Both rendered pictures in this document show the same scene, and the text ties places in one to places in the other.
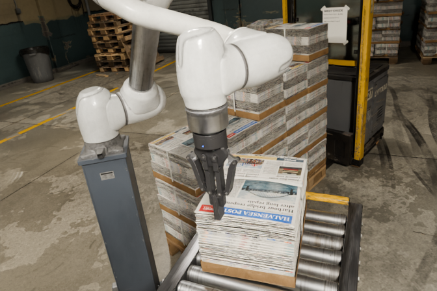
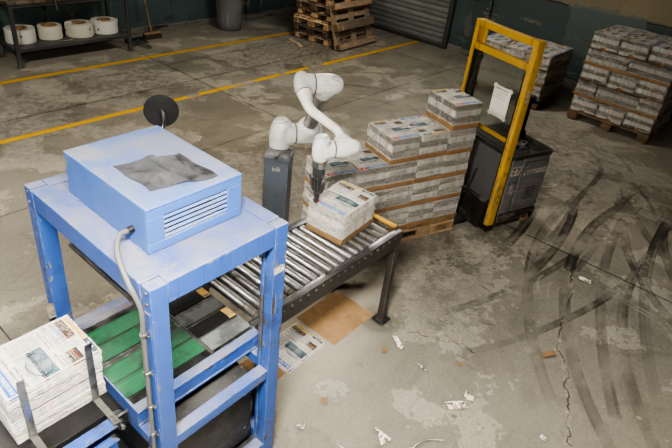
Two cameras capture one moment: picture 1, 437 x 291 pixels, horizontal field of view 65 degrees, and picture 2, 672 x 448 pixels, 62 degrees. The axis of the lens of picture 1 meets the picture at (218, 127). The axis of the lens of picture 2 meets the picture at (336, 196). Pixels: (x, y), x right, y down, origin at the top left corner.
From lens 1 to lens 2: 258 cm
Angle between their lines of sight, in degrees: 13
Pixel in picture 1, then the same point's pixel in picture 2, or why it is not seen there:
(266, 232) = (334, 216)
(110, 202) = (273, 184)
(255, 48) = (342, 145)
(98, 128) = (279, 142)
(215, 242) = (314, 215)
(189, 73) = (315, 148)
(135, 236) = (280, 210)
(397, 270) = (446, 300)
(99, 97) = (285, 125)
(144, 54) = not seen: hidden behind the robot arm
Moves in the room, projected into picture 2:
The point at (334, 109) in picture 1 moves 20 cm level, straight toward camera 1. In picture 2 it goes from (485, 174) to (477, 181)
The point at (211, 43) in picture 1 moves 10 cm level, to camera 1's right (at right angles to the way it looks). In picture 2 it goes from (324, 142) to (341, 146)
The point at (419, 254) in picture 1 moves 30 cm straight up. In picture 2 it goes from (470, 298) to (479, 269)
